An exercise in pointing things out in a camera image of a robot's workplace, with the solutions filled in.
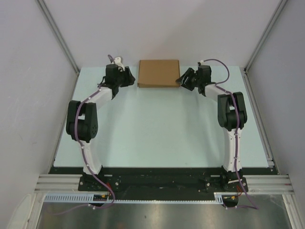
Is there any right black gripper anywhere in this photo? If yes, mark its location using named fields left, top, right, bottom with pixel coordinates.
left=176, top=68, right=202, bottom=92

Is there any brown cardboard box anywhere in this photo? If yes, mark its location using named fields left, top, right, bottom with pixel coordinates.
left=137, top=60, right=180, bottom=88

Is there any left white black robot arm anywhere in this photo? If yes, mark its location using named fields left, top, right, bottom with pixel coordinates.
left=66, top=63, right=135, bottom=191

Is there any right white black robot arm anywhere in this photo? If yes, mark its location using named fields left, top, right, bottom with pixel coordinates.
left=176, top=65, right=247, bottom=191

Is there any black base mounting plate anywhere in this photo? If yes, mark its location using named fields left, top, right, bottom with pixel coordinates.
left=49, top=167, right=277, bottom=192

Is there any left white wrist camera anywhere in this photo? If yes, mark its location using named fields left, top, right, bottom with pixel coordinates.
left=113, top=57, right=124, bottom=68

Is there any left aluminium frame post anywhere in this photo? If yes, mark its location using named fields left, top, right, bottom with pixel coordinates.
left=35, top=0, right=80, bottom=75

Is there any aluminium frame post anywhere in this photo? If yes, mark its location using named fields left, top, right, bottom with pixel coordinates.
left=243, top=0, right=288, bottom=73
left=35, top=0, right=80, bottom=75

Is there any right aluminium frame post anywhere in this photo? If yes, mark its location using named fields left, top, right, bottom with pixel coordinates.
left=243, top=0, right=288, bottom=73

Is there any aluminium front rail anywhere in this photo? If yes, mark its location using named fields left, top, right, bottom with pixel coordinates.
left=34, top=174, right=294, bottom=195

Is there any grey slotted cable duct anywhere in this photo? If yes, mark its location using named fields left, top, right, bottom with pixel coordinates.
left=44, top=193, right=238, bottom=204

